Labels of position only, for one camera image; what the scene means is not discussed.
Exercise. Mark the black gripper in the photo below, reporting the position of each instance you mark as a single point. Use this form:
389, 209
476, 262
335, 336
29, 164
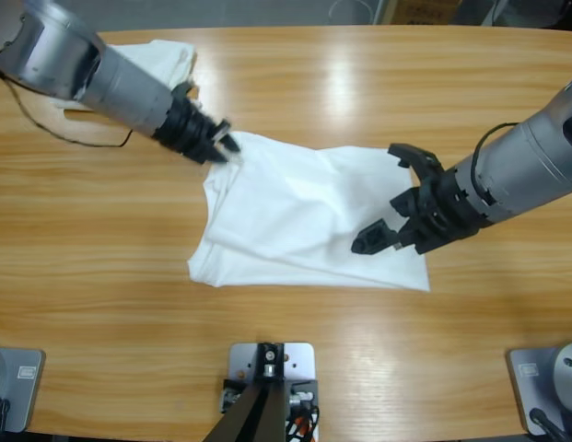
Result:
442, 212
186, 126

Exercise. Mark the white t-shirt with black logo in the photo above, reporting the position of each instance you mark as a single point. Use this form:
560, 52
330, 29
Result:
290, 207

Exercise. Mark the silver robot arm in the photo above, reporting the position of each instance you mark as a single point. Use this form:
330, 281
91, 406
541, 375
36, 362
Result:
520, 161
120, 87

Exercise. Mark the brown cardboard box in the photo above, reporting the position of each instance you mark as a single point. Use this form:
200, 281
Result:
428, 11

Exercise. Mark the grey metal stand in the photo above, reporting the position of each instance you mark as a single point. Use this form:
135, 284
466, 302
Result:
490, 14

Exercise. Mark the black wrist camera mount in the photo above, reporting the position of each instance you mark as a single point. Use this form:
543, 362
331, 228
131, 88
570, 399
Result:
416, 159
184, 88

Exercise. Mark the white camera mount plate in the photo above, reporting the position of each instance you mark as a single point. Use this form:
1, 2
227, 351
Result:
301, 364

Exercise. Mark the black mount clamp bracket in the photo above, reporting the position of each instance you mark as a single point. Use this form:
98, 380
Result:
308, 384

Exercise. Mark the dark camera mount post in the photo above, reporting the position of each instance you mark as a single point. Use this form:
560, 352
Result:
267, 405

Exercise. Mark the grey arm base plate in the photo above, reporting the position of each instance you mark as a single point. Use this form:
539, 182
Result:
23, 396
527, 387

